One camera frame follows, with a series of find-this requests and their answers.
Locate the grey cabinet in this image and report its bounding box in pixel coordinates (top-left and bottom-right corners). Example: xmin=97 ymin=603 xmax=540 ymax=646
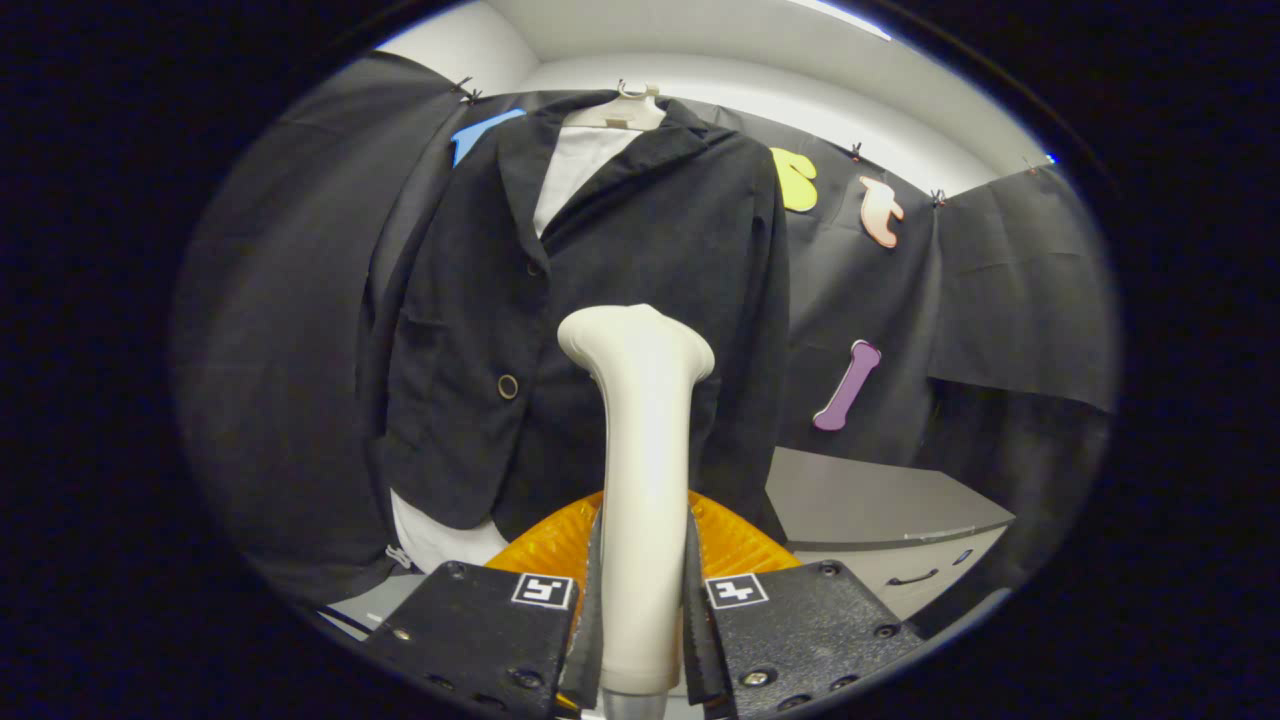
xmin=765 ymin=447 xmax=1017 ymax=626

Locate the black backdrop cloth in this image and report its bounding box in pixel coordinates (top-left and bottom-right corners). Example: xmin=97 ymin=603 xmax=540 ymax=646
xmin=170 ymin=50 xmax=1119 ymax=641

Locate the black suit jacket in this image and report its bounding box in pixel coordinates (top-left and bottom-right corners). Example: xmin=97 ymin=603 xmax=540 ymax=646
xmin=360 ymin=92 xmax=791 ymax=546

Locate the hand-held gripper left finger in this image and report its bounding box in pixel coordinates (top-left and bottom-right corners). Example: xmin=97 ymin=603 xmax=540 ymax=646
xmin=360 ymin=490 xmax=606 ymax=719

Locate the white garment steamer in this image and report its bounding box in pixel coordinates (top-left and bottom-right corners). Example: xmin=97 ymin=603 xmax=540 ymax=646
xmin=556 ymin=303 xmax=717 ymax=720

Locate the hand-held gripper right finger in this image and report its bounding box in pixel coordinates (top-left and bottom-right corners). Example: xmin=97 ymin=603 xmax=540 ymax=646
xmin=683 ymin=490 xmax=926 ymax=719

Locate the cream clothes hanger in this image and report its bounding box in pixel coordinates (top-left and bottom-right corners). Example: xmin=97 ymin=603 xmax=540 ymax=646
xmin=563 ymin=80 xmax=668 ymax=133

